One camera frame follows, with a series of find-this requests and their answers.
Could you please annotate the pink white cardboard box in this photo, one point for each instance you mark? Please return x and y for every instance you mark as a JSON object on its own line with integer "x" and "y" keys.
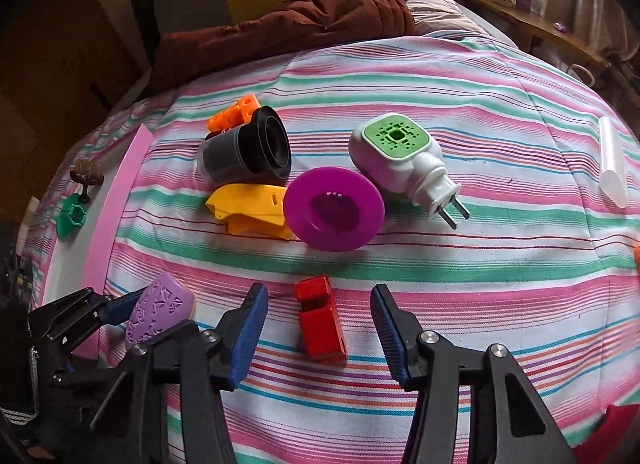
{"x": 82, "y": 260}

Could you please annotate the striped pink green bedspread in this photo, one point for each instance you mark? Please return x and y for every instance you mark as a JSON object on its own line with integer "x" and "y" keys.
{"x": 544, "y": 265}

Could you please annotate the black grey filter cup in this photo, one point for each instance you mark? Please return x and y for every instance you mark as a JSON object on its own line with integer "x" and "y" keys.
{"x": 257, "y": 152}

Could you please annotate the translucent white plastic tube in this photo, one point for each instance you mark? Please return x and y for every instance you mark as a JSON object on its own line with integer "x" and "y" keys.
{"x": 612, "y": 178}

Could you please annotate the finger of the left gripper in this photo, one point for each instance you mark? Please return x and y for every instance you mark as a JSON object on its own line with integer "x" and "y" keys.
{"x": 65, "y": 323}
{"x": 175, "y": 351}

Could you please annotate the orange plastic connector block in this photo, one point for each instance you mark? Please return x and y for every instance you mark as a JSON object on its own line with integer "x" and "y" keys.
{"x": 239, "y": 113}

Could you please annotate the white green plug-in diffuser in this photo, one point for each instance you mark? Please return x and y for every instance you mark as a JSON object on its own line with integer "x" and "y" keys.
{"x": 401, "y": 157}

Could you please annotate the brown peg board toy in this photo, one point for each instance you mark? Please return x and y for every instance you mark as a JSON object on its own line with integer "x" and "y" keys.
{"x": 86, "y": 173}

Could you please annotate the yellow plastic casing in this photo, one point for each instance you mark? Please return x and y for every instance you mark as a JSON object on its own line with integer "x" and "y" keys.
{"x": 251, "y": 208}

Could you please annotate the wooden side shelf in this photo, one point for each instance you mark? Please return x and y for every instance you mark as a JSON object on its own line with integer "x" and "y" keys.
{"x": 539, "y": 29}

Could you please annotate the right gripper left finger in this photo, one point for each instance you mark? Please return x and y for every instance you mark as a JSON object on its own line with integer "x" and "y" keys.
{"x": 226, "y": 353}

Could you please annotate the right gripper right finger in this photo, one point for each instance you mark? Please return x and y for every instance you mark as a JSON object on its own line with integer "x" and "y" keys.
{"x": 509, "y": 421}

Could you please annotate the purple oval perforated case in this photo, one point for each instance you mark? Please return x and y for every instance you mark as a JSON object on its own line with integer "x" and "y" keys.
{"x": 163, "y": 304}

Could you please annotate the green plastic flanged piece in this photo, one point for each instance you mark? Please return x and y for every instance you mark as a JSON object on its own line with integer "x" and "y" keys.
{"x": 71, "y": 217}

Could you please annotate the magenta plastic funnel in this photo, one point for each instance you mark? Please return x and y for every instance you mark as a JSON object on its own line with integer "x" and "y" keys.
{"x": 333, "y": 209}

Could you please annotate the red plastic clip block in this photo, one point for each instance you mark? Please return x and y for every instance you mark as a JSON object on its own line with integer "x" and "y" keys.
{"x": 318, "y": 320}

